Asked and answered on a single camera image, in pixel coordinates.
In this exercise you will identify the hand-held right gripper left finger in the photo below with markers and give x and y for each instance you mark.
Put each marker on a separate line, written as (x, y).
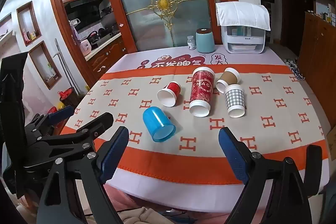
(113, 155)

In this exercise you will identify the orange patterned blanket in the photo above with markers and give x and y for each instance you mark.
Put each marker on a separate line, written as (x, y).
(262, 119)

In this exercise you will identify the tall red patterned cup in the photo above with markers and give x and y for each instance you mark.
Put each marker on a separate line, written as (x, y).
(202, 87)

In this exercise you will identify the small red paper cup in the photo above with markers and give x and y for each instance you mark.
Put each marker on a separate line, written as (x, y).
(173, 88)

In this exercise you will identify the black kettle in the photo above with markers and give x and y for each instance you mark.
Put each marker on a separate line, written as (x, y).
(93, 37)

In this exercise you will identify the wooden wall niche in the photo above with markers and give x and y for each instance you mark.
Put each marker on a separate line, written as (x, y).
(44, 64)
(29, 23)

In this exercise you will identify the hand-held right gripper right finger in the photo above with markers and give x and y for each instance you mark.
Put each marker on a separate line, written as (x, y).
(233, 155)

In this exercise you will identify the wooden side cabinet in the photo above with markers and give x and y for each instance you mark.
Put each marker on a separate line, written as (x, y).
(319, 61)

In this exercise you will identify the pink rice cooker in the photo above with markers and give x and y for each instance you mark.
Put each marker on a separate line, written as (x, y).
(86, 48)

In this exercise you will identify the teal canister with brown lid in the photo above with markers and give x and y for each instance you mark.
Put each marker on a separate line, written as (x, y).
(205, 41)

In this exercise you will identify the dark bin with red bag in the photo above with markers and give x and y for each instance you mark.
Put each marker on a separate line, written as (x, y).
(68, 98)

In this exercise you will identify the blue plastic cup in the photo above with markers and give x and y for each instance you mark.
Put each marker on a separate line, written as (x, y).
(155, 120)

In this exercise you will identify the small white bottle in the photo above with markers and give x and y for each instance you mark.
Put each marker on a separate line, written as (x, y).
(191, 43)

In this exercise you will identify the black range hood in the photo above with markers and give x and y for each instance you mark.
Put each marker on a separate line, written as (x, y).
(84, 5)

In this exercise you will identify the white countertop appliance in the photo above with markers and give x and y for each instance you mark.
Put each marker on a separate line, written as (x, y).
(242, 41)

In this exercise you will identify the beige cloth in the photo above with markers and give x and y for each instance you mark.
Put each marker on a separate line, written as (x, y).
(141, 216)

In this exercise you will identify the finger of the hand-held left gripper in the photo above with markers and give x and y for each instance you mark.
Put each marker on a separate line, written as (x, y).
(99, 121)
(61, 113)

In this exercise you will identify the white quilted cloth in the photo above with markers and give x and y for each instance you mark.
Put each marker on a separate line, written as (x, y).
(242, 14)

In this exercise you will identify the brown paper cup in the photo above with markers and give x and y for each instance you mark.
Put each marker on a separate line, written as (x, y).
(231, 77)

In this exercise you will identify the patterned slippers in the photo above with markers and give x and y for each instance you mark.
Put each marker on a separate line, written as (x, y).
(294, 69)

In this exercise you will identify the pink printed tablecloth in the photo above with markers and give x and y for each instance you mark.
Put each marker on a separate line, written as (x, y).
(157, 195)

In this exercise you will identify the wooden kitchen base cabinets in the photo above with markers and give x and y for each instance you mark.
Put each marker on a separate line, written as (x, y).
(107, 56)

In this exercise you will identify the grey checked paper cup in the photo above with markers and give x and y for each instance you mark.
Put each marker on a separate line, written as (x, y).
(235, 97)

